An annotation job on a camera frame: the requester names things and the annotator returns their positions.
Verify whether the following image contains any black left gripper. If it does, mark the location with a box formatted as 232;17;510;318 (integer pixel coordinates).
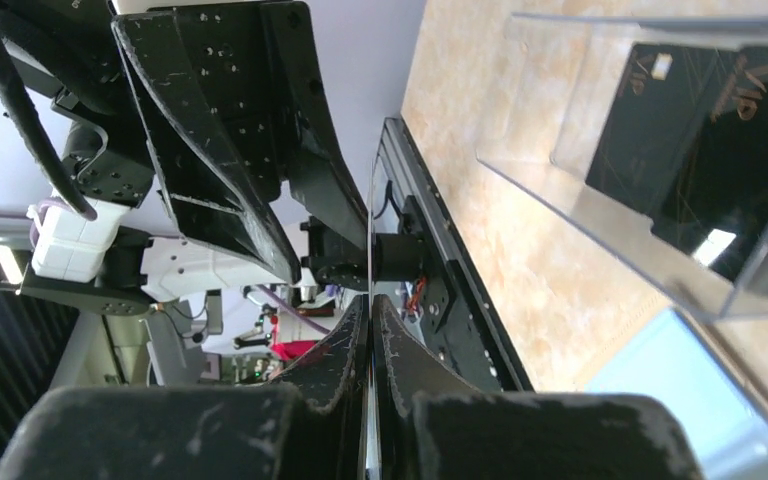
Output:
113;1;368;283

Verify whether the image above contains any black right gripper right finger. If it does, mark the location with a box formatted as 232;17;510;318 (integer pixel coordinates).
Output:
371;295;703;479

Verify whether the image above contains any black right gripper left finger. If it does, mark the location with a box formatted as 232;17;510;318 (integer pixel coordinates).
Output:
0;295;368;479

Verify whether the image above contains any beige leather card holder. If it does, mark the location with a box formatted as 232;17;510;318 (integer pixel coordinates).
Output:
572;294;768;479

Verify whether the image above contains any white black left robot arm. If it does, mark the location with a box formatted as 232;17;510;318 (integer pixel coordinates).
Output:
0;1;420;316

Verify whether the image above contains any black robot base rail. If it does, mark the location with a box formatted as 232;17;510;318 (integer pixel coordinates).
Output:
369;117;533;391

